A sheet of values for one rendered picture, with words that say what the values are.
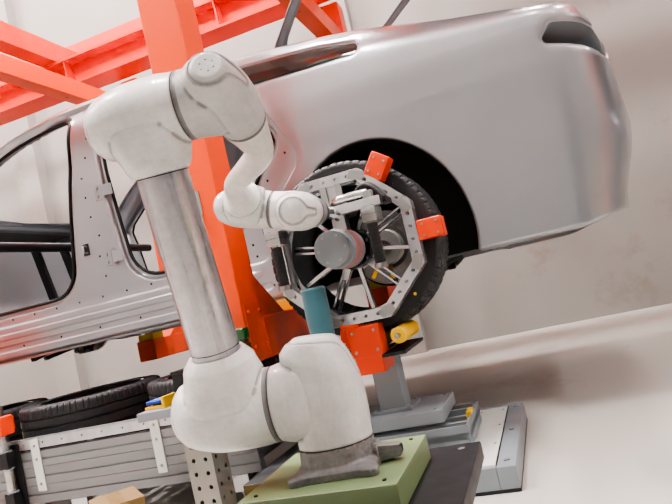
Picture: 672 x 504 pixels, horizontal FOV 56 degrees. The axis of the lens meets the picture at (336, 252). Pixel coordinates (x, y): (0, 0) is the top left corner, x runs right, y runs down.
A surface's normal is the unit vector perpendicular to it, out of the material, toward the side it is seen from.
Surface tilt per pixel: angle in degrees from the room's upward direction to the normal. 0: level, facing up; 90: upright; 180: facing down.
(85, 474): 90
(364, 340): 90
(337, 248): 90
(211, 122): 157
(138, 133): 110
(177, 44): 90
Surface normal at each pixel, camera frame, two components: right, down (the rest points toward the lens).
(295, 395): -0.23, -0.07
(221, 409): -0.11, 0.15
